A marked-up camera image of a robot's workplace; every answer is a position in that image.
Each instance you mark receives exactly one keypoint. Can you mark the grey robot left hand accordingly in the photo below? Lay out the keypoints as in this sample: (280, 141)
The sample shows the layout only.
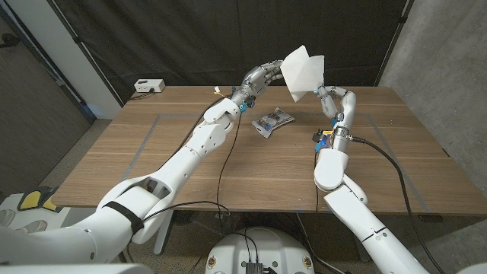
(258, 81)

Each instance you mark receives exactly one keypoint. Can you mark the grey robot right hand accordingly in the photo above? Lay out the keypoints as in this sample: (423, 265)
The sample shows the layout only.
(344, 108)

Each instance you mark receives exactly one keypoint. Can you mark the white mailer package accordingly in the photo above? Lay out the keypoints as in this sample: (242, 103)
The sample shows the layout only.
(296, 72)

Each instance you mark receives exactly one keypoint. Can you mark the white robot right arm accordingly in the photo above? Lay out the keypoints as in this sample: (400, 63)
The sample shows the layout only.
(331, 167)

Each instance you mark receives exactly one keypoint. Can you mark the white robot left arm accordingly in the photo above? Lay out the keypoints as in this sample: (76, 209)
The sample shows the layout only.
(198, 144)

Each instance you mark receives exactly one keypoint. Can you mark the clear bag of parts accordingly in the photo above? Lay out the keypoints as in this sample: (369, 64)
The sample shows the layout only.
(272, 122)

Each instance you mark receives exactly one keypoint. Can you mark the black backdrop curtain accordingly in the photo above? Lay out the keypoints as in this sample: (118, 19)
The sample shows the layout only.
(209, 38)

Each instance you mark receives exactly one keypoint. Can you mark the black backdrop stand pole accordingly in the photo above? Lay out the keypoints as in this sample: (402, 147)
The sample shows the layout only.
(80, 43)
(402, 19)

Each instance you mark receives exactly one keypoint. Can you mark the white power strip box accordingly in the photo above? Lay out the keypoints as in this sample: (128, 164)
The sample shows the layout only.
(149, 85)

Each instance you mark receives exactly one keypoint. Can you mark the black round object under table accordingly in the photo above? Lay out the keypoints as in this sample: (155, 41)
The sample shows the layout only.
(183, 217)

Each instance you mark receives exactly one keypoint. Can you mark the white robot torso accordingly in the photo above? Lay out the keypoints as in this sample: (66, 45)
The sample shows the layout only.
(266, 247)

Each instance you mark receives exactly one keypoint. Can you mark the yellow black foot pedal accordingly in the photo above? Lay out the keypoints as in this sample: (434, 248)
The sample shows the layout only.
(29, 199)

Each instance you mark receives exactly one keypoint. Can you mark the grey sneaker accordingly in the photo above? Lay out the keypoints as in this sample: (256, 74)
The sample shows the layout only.
(34, 225)
(5, 217)

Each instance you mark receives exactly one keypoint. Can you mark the white floor mat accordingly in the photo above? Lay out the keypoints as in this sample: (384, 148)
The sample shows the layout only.
(23, 215)

